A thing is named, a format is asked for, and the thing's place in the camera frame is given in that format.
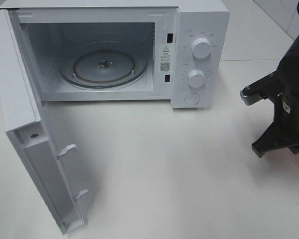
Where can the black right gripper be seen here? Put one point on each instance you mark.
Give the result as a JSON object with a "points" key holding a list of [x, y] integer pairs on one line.
{"points": [[283, 132]]}

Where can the round white door-release button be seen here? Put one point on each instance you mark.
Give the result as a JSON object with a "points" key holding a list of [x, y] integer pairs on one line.
{"points": [[192, 98]]}

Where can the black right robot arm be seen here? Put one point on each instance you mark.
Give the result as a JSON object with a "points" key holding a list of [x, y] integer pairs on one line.
{"points": [[287, 71]]}

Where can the lower white microwave knob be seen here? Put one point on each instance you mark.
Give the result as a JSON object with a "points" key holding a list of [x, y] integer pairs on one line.
{"points": [[196, 78]]}

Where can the white microwave knob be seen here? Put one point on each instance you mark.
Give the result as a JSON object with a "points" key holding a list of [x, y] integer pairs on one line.
{"points": [[196, 78], [201, 47]]}

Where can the upper white microwave knob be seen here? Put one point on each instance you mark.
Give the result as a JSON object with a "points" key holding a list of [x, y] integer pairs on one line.
{"points": [[201, 47]]}

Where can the white microwave oven body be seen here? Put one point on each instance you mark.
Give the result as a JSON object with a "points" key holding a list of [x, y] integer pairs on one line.
{"points": [[160, 30]]}

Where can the glass microwave turntable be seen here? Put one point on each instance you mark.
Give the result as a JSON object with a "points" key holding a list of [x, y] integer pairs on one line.
{"points": [[102, 69]]}

